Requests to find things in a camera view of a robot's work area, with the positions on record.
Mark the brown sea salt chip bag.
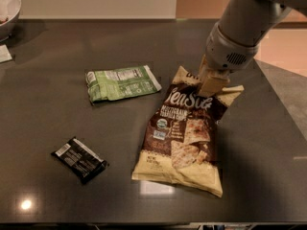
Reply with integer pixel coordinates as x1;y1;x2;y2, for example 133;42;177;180
131;67;244;197

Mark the green jalapeno chip bag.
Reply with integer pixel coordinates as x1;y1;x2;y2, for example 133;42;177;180
85;65;161;104

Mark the silver metal bowl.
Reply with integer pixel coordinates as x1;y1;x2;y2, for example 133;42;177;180
0;0;22;41

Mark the small black snack packet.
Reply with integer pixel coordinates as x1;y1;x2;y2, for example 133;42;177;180
51;137;108;184

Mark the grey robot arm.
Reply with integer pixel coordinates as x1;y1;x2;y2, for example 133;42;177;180
198;0;307;97

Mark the white paper card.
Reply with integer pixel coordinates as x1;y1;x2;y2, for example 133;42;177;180
0;45;12;62

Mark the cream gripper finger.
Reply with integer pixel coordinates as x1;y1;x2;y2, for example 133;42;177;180
198;55;208;80
198;68;230;97

